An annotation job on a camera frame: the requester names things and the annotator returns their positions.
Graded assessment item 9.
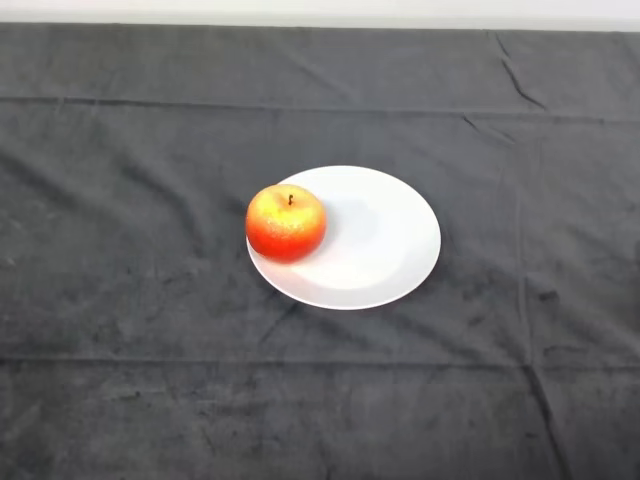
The red and yellow apple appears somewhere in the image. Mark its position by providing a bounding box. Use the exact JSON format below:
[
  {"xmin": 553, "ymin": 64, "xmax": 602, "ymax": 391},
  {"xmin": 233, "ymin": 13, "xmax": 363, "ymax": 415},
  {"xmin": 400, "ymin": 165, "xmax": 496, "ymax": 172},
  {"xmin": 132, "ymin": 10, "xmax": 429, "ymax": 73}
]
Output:
[{"xmin": 244, "ymin": 183, "xmax": 328, "ymax": 264}]

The white round plate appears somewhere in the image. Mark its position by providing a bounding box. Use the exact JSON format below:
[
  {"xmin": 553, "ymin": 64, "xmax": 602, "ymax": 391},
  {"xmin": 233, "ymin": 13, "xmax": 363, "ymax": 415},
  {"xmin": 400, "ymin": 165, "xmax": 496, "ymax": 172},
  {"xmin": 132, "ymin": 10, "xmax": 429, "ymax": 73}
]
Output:
[{"xmin": 246, "ymin": 165, "xmax": 443, "ymax": 311}]

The black cloth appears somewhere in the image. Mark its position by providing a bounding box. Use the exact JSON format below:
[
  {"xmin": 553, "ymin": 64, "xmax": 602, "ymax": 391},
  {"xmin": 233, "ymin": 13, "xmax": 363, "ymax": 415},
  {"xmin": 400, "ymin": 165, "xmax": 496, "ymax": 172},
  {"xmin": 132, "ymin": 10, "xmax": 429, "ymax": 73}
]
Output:
[{"xmin": 0, "ymin": 22, "xmax": 640, "ymax": 480}]

